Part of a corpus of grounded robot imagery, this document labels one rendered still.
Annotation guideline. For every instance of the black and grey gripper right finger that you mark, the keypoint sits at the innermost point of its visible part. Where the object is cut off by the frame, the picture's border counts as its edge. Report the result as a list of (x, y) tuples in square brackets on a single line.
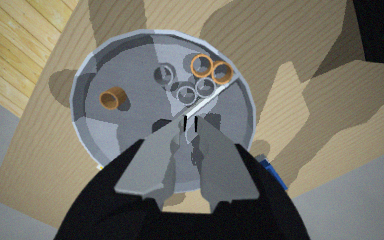
[(230, 173)]

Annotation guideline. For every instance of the grey metal sleeve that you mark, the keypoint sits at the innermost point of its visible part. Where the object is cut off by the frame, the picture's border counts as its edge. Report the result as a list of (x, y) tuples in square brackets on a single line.
[(183, 100), (207, 93), (158, 80)]

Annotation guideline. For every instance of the bronze bushing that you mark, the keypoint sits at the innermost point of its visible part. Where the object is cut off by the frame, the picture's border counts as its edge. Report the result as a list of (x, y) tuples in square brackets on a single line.
[(228, 75), (205, 73), (108, 102)]

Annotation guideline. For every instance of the blue square tray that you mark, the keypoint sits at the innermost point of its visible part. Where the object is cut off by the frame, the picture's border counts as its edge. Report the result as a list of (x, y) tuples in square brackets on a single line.
[(266, 164)]

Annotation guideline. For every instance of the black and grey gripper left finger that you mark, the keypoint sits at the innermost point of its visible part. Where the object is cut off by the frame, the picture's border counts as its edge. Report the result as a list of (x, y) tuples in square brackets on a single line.
[(147, 169)]

